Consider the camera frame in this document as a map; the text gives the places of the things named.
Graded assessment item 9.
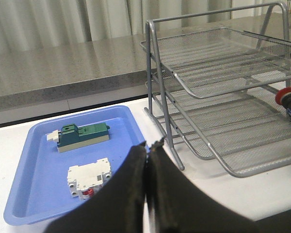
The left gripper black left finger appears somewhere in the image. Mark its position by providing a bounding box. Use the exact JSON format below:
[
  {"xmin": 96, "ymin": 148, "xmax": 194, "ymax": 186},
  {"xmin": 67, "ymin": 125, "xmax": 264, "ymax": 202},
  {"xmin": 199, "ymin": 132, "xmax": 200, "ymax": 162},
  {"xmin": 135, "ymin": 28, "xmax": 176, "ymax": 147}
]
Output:
[{"xmin": 45, "ymin": 142, "xmax": 146, "ymax": 233}]

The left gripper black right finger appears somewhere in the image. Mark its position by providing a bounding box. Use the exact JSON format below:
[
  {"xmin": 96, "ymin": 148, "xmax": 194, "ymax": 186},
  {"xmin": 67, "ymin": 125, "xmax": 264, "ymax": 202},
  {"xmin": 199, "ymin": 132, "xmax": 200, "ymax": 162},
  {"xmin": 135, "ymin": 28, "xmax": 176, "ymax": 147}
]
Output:
[{"xmin": 146, "ymin": 139, "xmax": 259, "ymax": 233}]

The silver mesh tray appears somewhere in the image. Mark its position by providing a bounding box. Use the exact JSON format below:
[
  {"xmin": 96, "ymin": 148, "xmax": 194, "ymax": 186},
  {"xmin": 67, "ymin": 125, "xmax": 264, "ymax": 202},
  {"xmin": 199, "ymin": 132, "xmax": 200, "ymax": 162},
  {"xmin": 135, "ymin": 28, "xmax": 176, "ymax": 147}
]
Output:
[
  {"xmin": 139, "ymin": 27, "xmax": 291, "ymax": 99},
  {"xmin": 153, "ymin": 87, "xmax": 291, "ymax": 177}
]

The white circuit breaker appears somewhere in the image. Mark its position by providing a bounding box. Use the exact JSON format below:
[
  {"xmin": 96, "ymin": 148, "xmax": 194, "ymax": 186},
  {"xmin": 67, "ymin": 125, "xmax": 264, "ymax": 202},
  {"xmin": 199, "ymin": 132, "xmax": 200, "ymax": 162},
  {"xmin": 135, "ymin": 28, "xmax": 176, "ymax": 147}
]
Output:
[{"xmin": 67, "ymin": 158, "xmax": 112, "ymax": 200}]

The blue plastic tray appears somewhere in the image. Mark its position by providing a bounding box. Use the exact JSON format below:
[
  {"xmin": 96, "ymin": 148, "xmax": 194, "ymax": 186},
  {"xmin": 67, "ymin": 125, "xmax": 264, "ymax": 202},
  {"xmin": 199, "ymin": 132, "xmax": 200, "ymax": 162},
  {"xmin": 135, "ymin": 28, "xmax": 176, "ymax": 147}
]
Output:
[{"xmin": 3, "ymin": 105, "xmax": 144, "ymax": 226}]

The grey stone counter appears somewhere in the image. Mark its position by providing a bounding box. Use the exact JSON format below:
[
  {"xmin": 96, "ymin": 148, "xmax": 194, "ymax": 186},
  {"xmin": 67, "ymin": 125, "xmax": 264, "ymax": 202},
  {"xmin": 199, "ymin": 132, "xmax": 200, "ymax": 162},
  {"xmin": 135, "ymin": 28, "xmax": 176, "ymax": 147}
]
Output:
[{"xmin": 0, "ymin": 12, "xmax": 291, "ymax": 115}]

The green electrical switch module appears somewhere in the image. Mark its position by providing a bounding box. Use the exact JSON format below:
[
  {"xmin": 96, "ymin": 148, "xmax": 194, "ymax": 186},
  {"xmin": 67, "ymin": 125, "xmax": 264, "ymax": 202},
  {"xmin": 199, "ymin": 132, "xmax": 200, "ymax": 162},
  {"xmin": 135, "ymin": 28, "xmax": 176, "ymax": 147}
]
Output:
[{"xmin": 47, "ymin": 122, "xmax": 110, "ymax": 153}]

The silver metal rack frame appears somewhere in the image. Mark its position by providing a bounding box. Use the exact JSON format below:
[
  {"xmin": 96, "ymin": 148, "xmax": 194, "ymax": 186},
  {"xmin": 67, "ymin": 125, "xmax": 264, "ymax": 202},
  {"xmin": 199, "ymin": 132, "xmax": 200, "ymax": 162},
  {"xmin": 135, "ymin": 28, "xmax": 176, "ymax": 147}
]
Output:
[{"xmin": 145, "ymin": 0, "xmax": 290, "ymax": 171}]

